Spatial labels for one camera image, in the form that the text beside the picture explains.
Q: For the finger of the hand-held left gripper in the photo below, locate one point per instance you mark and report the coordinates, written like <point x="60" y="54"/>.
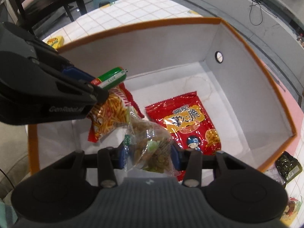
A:
<point x="95" y="93"/>
<point x="76" y="73"/>

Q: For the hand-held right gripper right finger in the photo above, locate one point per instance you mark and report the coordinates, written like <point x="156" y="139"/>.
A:
<point x="175" y="158"/>

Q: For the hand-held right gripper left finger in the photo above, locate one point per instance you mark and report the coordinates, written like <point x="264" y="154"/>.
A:
<point x="124" y="158"/>

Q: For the green sausage stick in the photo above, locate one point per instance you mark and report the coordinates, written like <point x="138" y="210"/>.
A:
<point x="111" y="76"/>

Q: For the clear bag of mixed snacks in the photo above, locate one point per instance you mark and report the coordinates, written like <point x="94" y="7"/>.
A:
<point x="152" y="147"/>

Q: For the orange fries snack packet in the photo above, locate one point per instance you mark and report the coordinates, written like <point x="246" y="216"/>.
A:
<point x="111" y="114"/>

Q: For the red snack packet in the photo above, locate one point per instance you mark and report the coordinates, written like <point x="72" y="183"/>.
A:
<point x="187" y="118"/>

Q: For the white box with orange rim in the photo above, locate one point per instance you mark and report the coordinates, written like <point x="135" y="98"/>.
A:
<point x="166" y="45"/>

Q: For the black snack packet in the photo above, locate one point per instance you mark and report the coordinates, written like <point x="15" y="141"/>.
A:
<point x="287" y="166"/>

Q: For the yellow snack packet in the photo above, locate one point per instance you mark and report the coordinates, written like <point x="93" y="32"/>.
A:
<point x="55" y="40"/>

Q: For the white checkered tablecloth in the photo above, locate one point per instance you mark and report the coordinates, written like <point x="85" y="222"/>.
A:
<point x="133" y="7"/>

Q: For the clear plastic snack packet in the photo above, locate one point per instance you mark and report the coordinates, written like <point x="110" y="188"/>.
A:
<point x="273" y="175"/>

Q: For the teal striped cloth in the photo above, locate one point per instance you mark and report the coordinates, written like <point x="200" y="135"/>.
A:
<point x="7" y="215"/>

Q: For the colourful white snack packet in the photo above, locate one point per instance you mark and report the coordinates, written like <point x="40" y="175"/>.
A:
<point x="292" y="209"/>

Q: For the pink table mat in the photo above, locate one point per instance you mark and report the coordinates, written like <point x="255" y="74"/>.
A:
<point x="296" y="109"/>

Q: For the white marble tv cabinet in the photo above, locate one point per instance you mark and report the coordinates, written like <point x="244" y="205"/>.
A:
<point x="273" y="11"/>

